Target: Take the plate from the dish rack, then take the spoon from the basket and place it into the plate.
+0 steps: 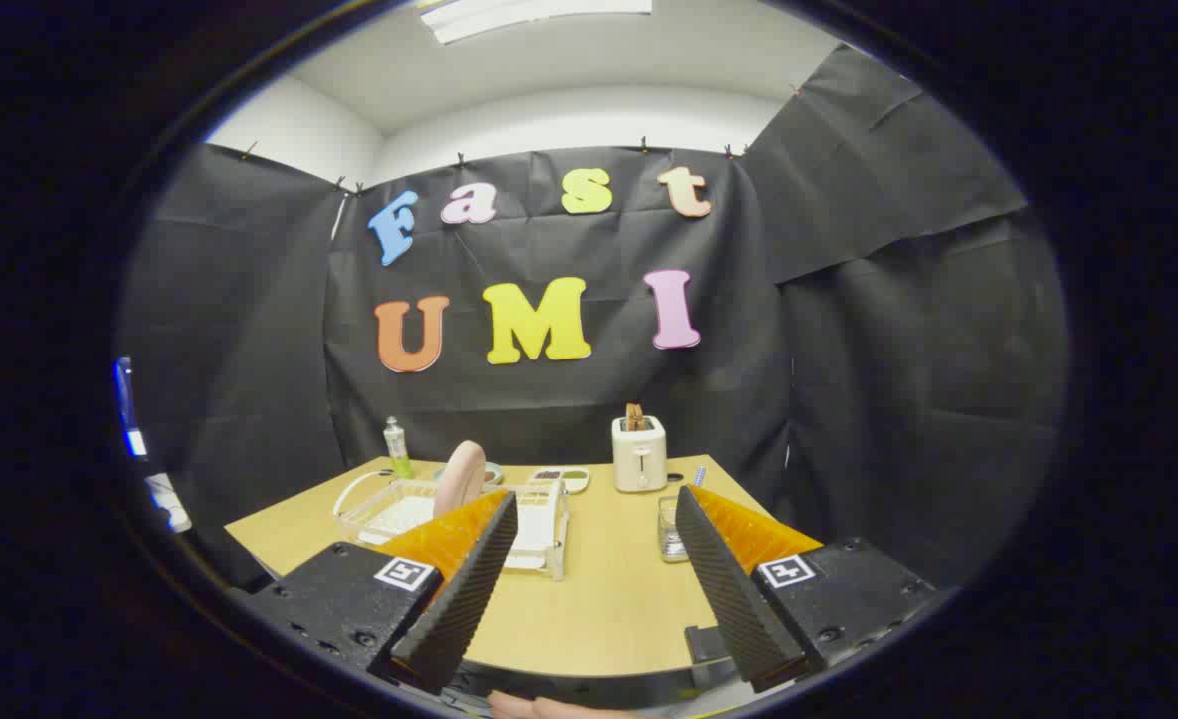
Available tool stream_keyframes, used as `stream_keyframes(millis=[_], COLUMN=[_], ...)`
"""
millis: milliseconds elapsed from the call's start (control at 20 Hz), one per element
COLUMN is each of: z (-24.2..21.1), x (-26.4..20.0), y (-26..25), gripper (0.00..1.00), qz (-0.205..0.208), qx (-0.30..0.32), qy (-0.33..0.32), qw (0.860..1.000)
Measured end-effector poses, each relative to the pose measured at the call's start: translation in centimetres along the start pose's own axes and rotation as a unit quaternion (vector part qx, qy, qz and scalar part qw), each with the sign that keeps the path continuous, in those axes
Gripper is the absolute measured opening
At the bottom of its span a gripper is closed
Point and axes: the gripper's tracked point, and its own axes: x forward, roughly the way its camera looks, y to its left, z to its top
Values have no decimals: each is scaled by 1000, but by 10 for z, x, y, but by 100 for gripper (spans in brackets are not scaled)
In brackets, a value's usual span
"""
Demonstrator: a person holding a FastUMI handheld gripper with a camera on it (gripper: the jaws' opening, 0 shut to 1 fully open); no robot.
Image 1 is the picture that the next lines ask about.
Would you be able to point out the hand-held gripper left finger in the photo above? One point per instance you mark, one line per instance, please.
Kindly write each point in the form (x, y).
(469, 599)

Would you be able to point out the small teal plate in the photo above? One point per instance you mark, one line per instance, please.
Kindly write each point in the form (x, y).
(494, 473)

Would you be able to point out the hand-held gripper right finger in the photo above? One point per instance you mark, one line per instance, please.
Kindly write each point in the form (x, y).
(734, 599)

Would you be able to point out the brown bread slice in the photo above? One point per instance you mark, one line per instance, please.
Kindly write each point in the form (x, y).
(635, 417)

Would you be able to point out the black backdrop cloth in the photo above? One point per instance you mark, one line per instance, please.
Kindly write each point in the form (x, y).
(849, 350)

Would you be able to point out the white divided dish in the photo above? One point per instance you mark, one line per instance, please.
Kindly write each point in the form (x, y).
(577, 479)

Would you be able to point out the pink plate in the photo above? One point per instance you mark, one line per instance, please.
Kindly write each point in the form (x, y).
(461, 479)

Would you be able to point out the cream toaster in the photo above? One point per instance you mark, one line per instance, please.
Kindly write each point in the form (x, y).
(639, 459)

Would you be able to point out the white dish rack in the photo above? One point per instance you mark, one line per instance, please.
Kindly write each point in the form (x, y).
(539, 529)

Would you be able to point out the ceiling light panel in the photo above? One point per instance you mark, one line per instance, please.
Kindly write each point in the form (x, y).
(529, 15)

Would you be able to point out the white bottle with green base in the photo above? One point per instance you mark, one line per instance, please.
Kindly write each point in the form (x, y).
(397, 444)

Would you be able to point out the black table clamp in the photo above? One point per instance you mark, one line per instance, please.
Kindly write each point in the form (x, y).
(704, 644)

